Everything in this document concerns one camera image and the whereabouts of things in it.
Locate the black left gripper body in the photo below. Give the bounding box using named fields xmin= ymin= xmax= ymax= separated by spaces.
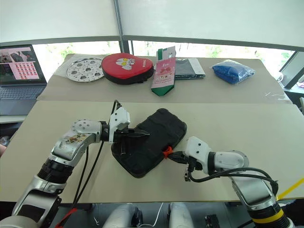
xmin=114 ymin=128 xmax=134 ymax=157

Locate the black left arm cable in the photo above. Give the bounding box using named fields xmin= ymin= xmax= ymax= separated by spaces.
xmin=72 ymin=99 xmax=123 ymax=208

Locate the red strap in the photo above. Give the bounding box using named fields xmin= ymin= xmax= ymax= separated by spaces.
xmin=57 ymin=207 xmax=78 ymax=228

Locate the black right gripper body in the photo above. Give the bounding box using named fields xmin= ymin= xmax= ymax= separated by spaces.
xmin=181 ymin=153 xmax=203 ymax=183

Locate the pink green retail package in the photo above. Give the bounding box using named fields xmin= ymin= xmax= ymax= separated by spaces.
xmin=150 ymin=45 xmax=177 ymax=97

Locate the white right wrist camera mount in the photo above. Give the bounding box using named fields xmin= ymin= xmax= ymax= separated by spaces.
xmin=185 ymin=135 xmax=212 ymax=175

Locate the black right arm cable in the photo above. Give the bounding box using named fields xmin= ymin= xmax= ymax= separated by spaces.
xmin=187 ymin=166 xmax=279 ymax=198

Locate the red heart-shaped case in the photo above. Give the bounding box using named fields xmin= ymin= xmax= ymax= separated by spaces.
xmin=101 ymin=52 xmax=155 ymax=85

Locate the small black bracket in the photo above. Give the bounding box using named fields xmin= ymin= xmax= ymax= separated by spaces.
xmin=204 ymin=213 xmax=219 ymax=228

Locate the perforated metal steamer plate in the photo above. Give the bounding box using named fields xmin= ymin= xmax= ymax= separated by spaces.
xmin=66 ymin=57 xmax=105 ymax=83

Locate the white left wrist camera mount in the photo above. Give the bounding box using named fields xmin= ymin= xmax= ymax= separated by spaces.
xmin=108 ymin=106 xmax=132 ymax=137

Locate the white rounded robot leg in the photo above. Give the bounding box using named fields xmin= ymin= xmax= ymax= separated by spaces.
xmin=168 ymin=201 xmax=194 ymax=228
xmin=103 ymin=202 xmax=143 ymax=228

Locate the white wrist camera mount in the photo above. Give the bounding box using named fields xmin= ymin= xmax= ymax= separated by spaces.
xmin=185 ymin=135 xmax=212 ymax=175
xmin=108 ymin=106 xmax=132 ymax=137

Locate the dark framed panel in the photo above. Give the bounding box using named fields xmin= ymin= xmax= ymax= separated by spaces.
xmin=278 ymin=50 xmax=304 ymax=90

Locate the black plastic tool case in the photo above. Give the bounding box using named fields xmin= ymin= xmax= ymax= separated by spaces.
xmin=111 ymin=108 xmax=188 ymax=179

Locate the thin white cable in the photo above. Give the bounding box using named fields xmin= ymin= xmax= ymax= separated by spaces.
xmin=151 ymin=201 xmax=165 ymax=227

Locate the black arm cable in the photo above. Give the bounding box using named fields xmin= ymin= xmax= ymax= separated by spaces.
xmin=187 ymin=166 xmax=279 ymax=198
xmin=72 ymin=99 xmax=123 ymax=208

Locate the yellow strap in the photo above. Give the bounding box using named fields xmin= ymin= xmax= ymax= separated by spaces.
xmin=276 ymin=176 xmax=304 ymax=200

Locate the blue bagged bundle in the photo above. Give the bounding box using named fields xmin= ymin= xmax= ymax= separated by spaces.
xmin=211 ymin=59 xmax=256 ymax=85

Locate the open grey laptop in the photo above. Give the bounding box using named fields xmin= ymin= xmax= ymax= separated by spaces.
xmin=0 ymin=44 xmax=48 ymax=116

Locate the dark folded cloth package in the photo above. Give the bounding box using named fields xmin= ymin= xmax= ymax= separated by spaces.
xmin=174 ymin=57 xmax=206 ymax=80

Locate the grey window frame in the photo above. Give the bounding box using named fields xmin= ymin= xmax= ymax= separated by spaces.
xmin=0 ymin=0 xmax=304 ymax=57

